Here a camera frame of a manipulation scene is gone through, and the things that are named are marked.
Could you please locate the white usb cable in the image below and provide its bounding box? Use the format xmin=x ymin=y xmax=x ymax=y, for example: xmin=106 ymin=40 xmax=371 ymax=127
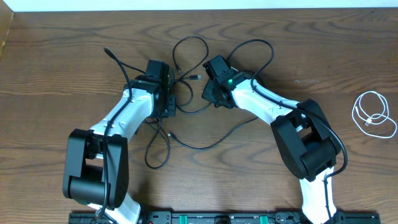
xmin=351 ymin=90 xmax=398 ymax=139

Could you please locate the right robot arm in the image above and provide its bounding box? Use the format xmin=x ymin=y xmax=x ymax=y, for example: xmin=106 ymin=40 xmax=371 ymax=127
xmin=202 ymin=55 xmax=341 ymax=223

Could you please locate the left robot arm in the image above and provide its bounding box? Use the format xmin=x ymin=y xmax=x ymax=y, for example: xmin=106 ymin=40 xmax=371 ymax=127
xmin=62 ymin=60 xmax=175 ymax=223

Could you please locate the clear tape strip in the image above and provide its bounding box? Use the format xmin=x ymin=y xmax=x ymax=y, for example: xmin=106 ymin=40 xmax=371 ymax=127
xmin=295 ymin=78 xmax=320 ymax=85

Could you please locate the left camera cable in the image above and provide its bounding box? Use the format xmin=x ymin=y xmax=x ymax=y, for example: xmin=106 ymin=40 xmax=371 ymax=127
xmin=95 ymin=47 xmax=147 ymax=222

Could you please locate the camera cable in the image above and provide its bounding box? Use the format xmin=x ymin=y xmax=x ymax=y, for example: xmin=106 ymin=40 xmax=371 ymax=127
xmin=95 ymin=47 xmax=147 ymax=222
xmin=225 ymin=39 xmax=348 ymax=224

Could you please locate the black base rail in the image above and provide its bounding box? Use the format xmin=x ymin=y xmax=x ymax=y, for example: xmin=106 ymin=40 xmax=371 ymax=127
xmin=68 ymin=210 xmax=382 ymax=224

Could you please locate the right camera cable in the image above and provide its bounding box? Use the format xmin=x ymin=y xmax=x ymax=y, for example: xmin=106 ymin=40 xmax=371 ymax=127
xmin=225 ymin=39 xmax=348 ymax=224

